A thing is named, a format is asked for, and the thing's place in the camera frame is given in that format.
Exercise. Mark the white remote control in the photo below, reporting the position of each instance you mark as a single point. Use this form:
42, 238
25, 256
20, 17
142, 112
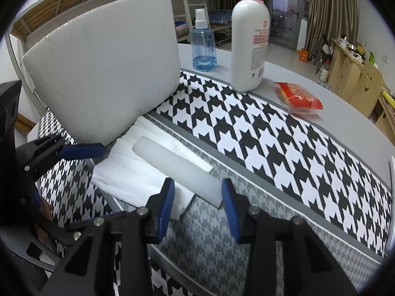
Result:
392, 171

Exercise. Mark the green packet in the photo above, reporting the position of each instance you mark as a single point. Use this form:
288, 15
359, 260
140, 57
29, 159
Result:
370, 57

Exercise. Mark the white pump lotion bottle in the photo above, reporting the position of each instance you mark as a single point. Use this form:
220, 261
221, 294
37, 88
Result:
250, 43

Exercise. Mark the houndstooth tablecloth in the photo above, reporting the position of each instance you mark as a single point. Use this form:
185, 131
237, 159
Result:
247, 135

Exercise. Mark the blue spray bottle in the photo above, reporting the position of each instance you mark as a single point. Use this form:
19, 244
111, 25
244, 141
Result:
203, 49

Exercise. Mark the glass balcony door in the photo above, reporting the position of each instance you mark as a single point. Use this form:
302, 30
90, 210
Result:
284, 6

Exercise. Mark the white cloth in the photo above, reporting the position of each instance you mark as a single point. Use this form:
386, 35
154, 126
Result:
123, 172

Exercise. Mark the white foam tube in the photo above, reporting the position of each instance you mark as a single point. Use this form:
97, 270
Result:
179, 172

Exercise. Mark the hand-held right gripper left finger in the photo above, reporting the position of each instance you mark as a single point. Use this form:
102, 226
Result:
166, 209

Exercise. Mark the blue plaid bedding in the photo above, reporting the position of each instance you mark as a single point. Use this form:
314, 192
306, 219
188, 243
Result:
220, 17

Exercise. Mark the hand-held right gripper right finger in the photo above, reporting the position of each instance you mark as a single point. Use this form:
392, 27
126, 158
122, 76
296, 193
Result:
230, 215

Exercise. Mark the white foam box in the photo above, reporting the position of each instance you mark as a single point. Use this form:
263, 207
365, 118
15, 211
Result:
101, 67

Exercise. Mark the white plastic jug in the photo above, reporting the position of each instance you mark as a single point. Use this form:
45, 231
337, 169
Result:
324, 74

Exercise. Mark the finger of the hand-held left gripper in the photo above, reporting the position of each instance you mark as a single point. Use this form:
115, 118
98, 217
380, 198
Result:
61, 240
80, 151

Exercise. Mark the metal bunk bed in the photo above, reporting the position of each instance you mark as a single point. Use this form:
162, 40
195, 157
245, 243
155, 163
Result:
220, 29
61, 1

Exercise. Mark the light wooden desk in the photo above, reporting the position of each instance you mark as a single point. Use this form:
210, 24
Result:
339, 64

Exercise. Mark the yellow packet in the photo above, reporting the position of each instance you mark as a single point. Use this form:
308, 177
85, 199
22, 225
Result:
388, 97

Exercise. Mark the wooden chair with smiley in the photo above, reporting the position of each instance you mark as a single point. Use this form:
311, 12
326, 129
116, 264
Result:
367, 98

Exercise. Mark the orange bag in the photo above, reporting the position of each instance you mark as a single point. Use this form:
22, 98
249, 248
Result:
303, 55

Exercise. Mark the red snack packet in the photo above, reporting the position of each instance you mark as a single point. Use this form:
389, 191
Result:
297, 97

